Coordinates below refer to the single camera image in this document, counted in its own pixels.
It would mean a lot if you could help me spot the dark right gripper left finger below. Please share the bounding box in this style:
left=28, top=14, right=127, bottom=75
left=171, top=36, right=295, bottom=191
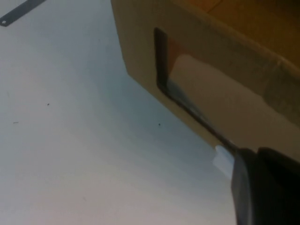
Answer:
left=230, top=147, right=300, bottom=225

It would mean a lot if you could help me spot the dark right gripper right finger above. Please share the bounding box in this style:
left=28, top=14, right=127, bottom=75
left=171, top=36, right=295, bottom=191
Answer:
left=257, top=146, right=300, bottom=188

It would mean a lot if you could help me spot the brown cardboard shoe box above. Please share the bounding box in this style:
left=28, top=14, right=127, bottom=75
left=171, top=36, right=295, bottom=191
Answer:
left=110, top=0, right=300, bottom=165

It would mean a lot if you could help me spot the dark metal strip with hole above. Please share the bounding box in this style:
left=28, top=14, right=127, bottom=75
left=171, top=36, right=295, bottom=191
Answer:
left=0, top=0, right=48, bottom=28

